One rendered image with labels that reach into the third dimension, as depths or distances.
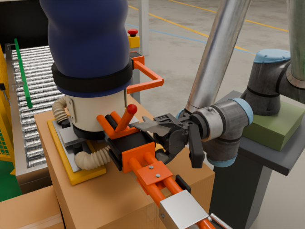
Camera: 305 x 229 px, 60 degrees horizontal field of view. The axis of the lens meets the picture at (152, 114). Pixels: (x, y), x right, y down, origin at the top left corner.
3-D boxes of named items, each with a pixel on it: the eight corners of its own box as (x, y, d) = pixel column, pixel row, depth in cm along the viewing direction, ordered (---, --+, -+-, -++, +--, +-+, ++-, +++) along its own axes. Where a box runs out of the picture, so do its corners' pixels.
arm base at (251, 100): (247, 92, 141) (252, 75, 136) (284, 104, 131) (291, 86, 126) (232, 106, 128) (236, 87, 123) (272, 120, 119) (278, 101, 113)
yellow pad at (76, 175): (47, 124, 96) (44, 112, 93) (74, 117, 100) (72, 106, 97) (71, 186, 71) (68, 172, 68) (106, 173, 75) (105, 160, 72)
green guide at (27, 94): (8, 46, 303) (6, 38, 298) (18, 45, 307) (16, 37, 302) (16, 110, 181) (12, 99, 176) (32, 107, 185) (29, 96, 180)
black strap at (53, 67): (46, 69, 81) (43, 57, 79) (116, 57, 91) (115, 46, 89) (64, 100, 64) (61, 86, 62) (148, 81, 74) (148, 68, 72)
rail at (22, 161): (9, 59, 309) (4, 43, 299) (14, 59, 311) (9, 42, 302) (25, 201, 134) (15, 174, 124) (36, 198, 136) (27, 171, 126)
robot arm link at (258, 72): (258, 77, 133) (268, 43, 124) (291, 90, 122) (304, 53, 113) (240, 85, 125) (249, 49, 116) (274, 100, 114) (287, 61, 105)
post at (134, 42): (132, 150, 231) (126, 35, 179) (139, 148, 234) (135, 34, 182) (135, 155, 226) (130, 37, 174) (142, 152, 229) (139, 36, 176)
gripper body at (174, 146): (150, 141, 73) (186, 128, 78) (167, 159, 66) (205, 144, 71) (150, 117, 69) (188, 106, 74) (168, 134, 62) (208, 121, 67)
